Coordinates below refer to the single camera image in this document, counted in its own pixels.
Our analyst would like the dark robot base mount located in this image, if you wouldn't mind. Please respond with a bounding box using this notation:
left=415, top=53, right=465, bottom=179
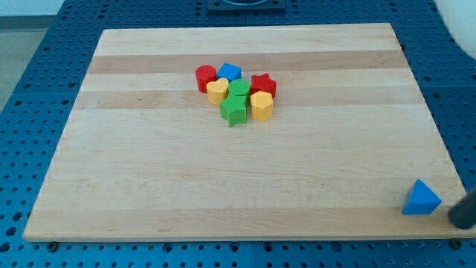
left=205, top=0, right=286, bottom=13

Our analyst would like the green star block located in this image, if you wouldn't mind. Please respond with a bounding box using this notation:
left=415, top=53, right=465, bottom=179
left=220, top=94, right=247, bottom=127

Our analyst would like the red cylinder block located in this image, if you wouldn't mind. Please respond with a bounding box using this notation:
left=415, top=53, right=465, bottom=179
left=195, top=65, right=216, bottom=94

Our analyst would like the white object top right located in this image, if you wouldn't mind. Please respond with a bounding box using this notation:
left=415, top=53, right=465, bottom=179
left=434, top=0, right=475, bottom=59

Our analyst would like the wooden board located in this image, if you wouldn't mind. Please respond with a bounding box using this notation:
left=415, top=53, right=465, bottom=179
left=23, top=23, right=475, bottom=242

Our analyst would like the yellow hexagon block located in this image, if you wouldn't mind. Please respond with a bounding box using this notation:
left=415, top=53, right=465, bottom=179
left=251, top=91, right=274, bottom=121

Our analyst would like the blue triangle block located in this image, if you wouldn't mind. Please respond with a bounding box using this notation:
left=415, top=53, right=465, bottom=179
left=402, top=179, right=442, bottom=215

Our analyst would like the yellow heart block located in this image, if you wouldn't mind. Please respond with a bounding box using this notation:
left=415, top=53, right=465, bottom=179
left=206, top=77, right=229, bottom=105

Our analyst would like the green cylinder block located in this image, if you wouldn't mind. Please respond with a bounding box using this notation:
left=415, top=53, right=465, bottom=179
left=228, top=79, right=251, bottom=103

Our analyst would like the dark cylindrical pusher tip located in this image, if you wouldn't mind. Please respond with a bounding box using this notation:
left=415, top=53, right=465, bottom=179
left=448, top=188, right=475, bottom=229

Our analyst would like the blue cube block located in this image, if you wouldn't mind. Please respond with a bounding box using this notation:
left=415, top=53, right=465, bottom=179
left=216, top=63, right=242, bottom=81

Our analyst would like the red star block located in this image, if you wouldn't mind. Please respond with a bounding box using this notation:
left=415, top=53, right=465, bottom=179
left=250, top=73, right=277, bottom=98

